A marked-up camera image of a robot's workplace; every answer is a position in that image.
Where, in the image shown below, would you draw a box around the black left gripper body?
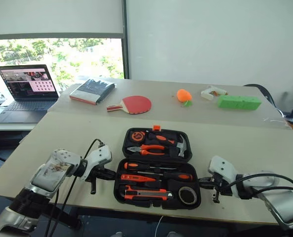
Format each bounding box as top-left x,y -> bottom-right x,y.
86,167 -> 106,195

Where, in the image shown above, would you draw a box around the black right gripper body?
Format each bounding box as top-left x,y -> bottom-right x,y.
210,172 -> 230,204

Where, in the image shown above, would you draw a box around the black orange screwdriver thin shaft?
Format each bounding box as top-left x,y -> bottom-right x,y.
136,170 -> 194,182

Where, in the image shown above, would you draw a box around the black plastic tool case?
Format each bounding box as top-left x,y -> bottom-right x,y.
113,125 -> 202,210

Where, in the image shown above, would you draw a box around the orange voltage tester pen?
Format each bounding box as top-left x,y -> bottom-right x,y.
120,173 -> 162,184

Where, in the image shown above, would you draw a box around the black electrical tape roll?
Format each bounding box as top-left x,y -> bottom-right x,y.
178,186 -> 199,206

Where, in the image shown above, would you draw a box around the orange black utility knife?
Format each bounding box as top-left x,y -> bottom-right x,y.
124,185 -> 174,201

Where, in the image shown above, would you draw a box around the black orange tape measure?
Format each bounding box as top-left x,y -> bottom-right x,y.
130,130 -> 146,143

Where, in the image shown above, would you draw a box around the red table tennis paddle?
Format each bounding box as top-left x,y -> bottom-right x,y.
106,95 -> 152,116

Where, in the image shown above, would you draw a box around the black white red package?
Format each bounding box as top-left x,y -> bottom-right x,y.
69,78 -> 116,106

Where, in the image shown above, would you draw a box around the green rectangular block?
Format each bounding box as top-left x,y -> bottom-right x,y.
217,95 -> 263,111

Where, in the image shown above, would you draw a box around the white glue gun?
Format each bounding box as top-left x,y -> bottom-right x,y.
200,85 -> 229,101

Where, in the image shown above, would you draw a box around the orange toy fruit green leaf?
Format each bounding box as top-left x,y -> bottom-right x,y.
177,88 -> 194,108

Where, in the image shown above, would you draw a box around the black laptop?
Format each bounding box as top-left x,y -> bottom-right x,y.
0,64 -> 61,124

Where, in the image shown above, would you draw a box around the white roller blind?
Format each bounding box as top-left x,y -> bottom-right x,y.
0,0 -> 124,37

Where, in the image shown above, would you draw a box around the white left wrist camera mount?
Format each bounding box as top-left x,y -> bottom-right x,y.
83,144 -> 112,182

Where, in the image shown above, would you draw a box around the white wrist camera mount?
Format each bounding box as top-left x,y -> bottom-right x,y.
83,144 -> 112,182
208,155 -> 239,196

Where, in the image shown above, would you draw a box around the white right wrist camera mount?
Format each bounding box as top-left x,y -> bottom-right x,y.
208,155 -> 239,196

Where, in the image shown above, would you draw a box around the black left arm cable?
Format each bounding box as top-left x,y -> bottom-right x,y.
44,138 -> 105,237

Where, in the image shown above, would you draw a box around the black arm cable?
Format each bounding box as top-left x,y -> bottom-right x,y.
44,138 -> 105,237
220,172 -> 293,198

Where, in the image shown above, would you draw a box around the hammer with orange black handle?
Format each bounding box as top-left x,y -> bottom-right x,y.
148,132 -> 188,158

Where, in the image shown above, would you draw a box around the black table frame bar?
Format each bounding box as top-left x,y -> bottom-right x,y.
53,204 -> 83,231

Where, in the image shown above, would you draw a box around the orange handled pliers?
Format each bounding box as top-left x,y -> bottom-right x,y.
126,144 -> 166,157

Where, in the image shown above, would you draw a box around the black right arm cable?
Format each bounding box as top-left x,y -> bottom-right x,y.
220,172 -> 293,198

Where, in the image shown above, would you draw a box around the thin white cable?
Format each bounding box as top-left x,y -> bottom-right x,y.
154,215 -> 165,237

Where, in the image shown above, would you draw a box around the dark window frame post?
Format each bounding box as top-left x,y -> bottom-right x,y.
121,0 -> 130,80

